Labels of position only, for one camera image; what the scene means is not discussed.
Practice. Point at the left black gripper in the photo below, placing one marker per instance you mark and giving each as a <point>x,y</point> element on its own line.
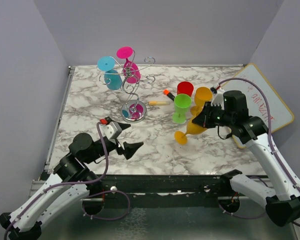
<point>130,148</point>

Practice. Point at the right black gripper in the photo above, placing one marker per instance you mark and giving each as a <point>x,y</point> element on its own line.
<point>203,119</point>

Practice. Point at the green wine glass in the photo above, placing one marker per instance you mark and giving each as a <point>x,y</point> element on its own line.
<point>182,103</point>

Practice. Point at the yellow wine glass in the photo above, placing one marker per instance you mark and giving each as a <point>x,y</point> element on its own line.
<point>202,95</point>
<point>191,129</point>

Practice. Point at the red wine glass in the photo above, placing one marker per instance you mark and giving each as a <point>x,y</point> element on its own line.
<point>185,87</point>

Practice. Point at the blue wine glass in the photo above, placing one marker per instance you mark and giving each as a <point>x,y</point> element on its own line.
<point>110,77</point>

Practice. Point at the pink wine glass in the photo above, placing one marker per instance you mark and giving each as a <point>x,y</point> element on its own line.
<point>130,69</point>

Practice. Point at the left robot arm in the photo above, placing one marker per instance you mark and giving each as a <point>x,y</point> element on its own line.
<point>78,175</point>

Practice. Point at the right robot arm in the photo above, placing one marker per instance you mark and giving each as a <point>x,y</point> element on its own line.
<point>282,201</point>

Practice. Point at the chrome wine glass rack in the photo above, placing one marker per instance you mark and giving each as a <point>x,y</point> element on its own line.
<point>133,110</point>

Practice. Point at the pale yellow marker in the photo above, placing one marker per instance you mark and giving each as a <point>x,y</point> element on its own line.
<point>158,103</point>

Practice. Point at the orange black highlighter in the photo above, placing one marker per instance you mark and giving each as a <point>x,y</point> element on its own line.
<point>169,94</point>

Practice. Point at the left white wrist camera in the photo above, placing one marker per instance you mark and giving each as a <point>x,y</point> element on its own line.
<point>111,129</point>

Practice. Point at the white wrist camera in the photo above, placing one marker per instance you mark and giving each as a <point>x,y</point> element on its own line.
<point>217,95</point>
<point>111,129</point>

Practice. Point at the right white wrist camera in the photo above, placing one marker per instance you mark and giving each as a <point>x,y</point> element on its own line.
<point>217,95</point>

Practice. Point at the whiteboard with yellow frame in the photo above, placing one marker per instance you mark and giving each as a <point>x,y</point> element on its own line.
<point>262,99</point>

